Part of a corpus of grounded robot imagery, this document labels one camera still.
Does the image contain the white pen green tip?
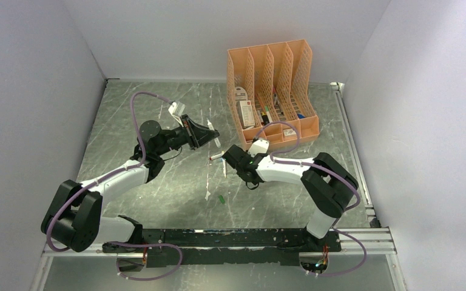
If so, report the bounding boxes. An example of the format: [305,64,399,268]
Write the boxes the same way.
[206,118,221,148]

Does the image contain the white grey pen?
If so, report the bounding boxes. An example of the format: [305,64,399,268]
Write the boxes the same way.
[209,151,225,161]

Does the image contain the white red box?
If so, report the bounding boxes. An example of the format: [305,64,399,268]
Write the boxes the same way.
[237,100,255,128]

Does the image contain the white corner bracket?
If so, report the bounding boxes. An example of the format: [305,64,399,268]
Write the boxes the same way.
[330,82,345,93]

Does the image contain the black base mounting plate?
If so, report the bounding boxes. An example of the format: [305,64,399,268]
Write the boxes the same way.
[102,228,341,268]

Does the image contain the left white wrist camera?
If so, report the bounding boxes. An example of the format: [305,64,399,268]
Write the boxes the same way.
[168,101,185,125]

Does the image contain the pens in organizer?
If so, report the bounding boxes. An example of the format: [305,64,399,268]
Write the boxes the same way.
[254,87,283,125]

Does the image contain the grey stationery blister pack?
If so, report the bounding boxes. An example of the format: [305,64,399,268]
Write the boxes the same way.
[234,86,248,101]

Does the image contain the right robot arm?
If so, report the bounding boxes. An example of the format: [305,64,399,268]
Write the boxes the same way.
[222,145,361,251]

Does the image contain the orange plastic file organizer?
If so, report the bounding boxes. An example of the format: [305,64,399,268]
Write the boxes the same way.
[226,39,320,150]

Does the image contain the aluminium frame rail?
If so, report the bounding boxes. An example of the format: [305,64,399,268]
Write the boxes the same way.
[53,228,397,255]

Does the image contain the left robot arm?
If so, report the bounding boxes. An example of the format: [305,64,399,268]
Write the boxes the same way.
[41,115,220,252]

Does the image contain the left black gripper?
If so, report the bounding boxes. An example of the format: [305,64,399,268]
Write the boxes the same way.
[155,114,219,156]

